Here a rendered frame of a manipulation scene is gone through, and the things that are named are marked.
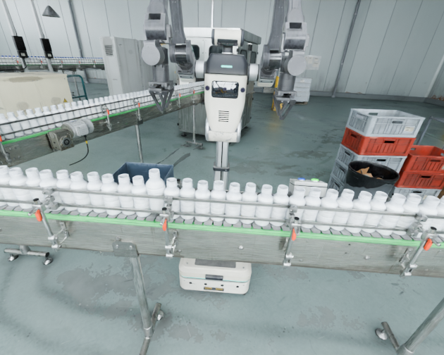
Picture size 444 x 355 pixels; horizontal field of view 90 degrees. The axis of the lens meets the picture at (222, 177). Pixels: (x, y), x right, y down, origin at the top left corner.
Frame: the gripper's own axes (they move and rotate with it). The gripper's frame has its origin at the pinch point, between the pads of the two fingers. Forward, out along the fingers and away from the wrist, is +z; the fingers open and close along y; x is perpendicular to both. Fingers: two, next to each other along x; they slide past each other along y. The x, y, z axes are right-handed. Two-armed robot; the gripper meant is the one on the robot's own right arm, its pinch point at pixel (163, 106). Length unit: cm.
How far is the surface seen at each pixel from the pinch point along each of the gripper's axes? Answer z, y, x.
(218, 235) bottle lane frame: 44, 21, 24
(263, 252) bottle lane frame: 51, 21, 42
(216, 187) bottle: 24.1, 16.6, 22.3
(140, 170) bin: 50, -42, -31
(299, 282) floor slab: 139, -35, 90
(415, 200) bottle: 24, 17, 93
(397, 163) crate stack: 80, -161, 226
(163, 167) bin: 47, -42, -15
